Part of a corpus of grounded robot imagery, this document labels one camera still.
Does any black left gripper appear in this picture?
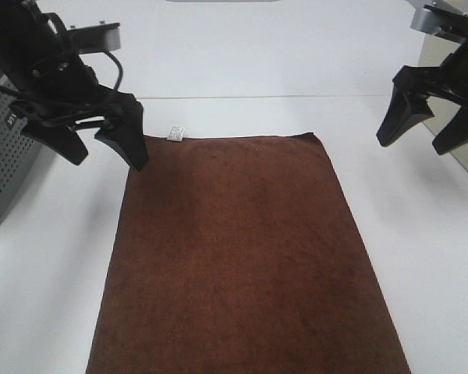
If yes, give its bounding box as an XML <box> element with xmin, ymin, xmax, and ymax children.
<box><xmin>0</xmin><ymin>15</ymin><xmax>149</xmax><ymax>171</ymax></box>

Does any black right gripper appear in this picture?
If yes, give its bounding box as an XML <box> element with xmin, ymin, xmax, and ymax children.
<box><xmin>376</xmin><ymin>39</ymin><xmax>468</xmax><ymax>155</ymax></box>

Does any brown towel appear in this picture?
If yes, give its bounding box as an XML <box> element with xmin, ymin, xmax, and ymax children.
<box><xmin>87</xmin><ymin>132</ymin><xmax>410</xmax><ymax>373</ymax></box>

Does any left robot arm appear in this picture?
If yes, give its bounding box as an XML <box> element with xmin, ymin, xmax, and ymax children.
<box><xmin>0</xmin><ymin>1</ymin><xmax>149</xmax><ymax>171</ymax></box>

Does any grey perforated plastic basket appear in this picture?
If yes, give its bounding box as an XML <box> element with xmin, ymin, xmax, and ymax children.
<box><xmin>0</xmin><ymin>92</ymin><xmax>41</xmax><ymax>223</ymax></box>

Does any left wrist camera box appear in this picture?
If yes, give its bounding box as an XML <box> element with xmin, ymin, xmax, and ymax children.
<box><xmin>68</xmin><ymin>23</ymin><xmax>121</xmax><ymax>55</ymax></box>

